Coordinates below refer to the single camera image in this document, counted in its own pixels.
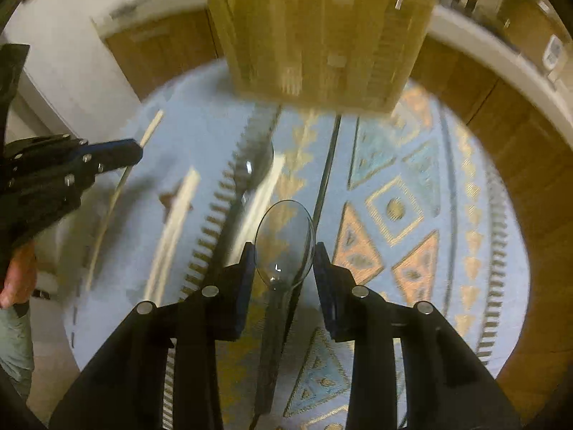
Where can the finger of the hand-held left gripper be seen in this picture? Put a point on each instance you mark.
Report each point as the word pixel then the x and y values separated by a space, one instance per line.
pixel 76 181
pixel 116 151

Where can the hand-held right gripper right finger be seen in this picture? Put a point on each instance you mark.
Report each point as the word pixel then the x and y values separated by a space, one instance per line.
pixel 329 295

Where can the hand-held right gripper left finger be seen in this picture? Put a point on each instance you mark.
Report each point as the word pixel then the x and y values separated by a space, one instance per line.
pixel 244 295

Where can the clear grey plastic spoon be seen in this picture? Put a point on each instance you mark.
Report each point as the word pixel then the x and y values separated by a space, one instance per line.
pixel 284 242
pixel 257 165

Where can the beige slotted utensil basket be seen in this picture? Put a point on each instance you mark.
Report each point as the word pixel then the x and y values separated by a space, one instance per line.
pixel 313 31

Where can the person's left hand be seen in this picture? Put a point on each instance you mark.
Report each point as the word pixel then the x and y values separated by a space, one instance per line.
pixel 18 273

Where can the wooden base cabinets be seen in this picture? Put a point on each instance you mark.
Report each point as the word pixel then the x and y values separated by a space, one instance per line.
pixel 165 49

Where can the person's grey-green pants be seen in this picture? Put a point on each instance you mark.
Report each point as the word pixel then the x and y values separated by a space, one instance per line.
pixel 15 349

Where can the white kitchen countertop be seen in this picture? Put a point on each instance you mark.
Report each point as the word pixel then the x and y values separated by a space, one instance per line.
pixel 483 38

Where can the brown rice cooker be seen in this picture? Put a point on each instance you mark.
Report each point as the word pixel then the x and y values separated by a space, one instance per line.
pixel 519 9

